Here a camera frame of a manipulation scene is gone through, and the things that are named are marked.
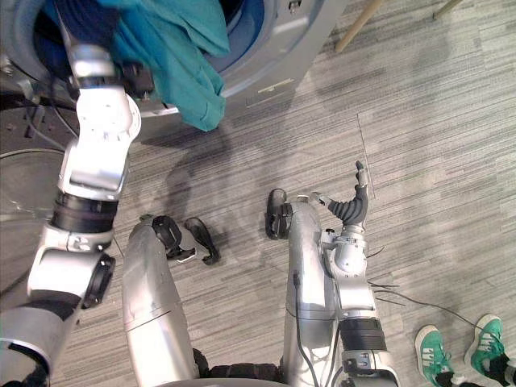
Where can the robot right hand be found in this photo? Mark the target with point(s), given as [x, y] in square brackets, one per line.
[352, 209]

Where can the teal cloth garment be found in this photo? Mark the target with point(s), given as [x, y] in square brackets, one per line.
[181, 52]

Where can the dark blue cloth garment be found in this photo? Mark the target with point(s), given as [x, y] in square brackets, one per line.
[86, 20]

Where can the robot right arm silver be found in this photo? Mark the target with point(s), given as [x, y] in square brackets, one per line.
[355, 298]

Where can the robot left arm silver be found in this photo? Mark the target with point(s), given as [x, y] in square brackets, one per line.
[101, 117]

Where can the silver washing machine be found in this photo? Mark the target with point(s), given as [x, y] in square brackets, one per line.
[274, 44]

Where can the washing machine round door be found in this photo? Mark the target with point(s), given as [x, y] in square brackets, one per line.
[28, 181]

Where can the robot right leg silver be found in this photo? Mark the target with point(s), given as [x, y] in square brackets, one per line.
[306, 262]

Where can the robot leg silver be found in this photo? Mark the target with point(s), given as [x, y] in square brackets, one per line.
[151, 298]
[306, 262]

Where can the robot right foot dark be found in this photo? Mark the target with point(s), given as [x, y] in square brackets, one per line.
[277, 195]

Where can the person's green shoe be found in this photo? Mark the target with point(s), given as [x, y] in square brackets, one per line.
[488, 342]
[433, 354]

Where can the thick wooden furniture leg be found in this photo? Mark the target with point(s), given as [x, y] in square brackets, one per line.
[356, 28]

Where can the robot black waist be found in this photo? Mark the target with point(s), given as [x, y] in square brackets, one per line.
[242, 373]

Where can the robot left leg silver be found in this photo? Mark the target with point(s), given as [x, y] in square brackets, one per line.
[151, 298]

